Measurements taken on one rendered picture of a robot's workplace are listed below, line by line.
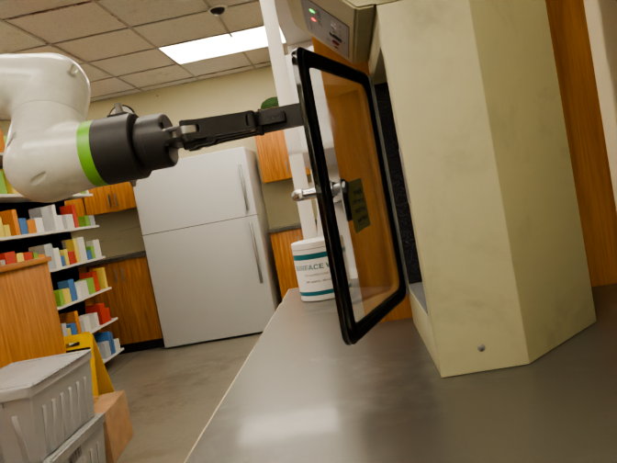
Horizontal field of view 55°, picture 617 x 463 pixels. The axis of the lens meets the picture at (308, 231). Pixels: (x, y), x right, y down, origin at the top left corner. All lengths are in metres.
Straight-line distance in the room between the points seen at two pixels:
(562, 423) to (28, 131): 0.73
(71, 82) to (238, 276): 4.92
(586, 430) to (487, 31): 0.47
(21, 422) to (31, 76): 2.03
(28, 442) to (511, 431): 2.40
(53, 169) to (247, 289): 4.98
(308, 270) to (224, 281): 4.36
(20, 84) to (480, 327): 0.71
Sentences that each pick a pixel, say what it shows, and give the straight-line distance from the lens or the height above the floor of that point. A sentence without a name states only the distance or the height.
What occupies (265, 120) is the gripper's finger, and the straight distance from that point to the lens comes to 0.81.
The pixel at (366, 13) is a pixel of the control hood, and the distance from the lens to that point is 0.81.
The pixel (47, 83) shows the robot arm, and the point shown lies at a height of 1.42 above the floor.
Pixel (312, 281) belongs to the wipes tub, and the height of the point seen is 0.99.
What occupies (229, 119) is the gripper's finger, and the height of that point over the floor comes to 1.31.
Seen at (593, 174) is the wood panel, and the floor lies 1.14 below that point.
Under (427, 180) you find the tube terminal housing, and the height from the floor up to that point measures 1.19.
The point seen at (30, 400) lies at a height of 0.60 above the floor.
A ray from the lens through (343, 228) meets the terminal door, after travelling 0.83.
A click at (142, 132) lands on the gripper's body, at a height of 1.32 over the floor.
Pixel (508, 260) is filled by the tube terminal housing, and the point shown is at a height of 1.07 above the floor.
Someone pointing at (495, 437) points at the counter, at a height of 0.94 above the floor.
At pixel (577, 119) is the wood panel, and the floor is 1.25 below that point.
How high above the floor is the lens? 1.19
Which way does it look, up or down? 3 degrees down
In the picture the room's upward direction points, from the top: 10 degrees counter-clockwise
